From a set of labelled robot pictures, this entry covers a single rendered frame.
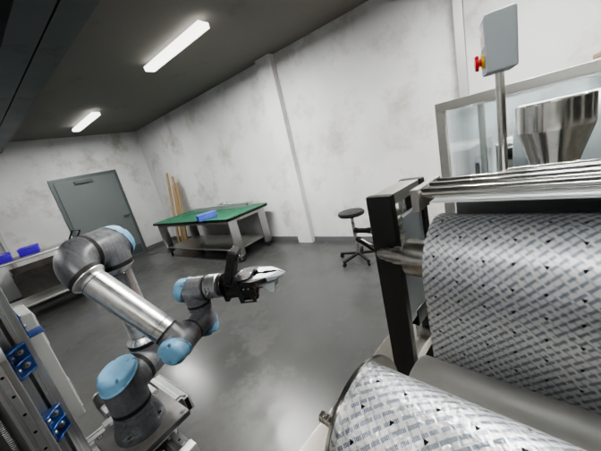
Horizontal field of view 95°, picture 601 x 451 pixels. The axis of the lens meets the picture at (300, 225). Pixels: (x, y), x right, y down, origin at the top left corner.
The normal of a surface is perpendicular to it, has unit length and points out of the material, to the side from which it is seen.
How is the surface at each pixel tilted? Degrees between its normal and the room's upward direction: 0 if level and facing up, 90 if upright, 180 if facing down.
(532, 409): 2
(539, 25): 90
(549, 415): 2
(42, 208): 90
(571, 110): 90
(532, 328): 92
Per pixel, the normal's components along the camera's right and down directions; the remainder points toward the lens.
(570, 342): -0.67, 0.36
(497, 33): -0.43, 0.33
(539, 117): -0.82, 0.32
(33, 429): 0.79, -0.03
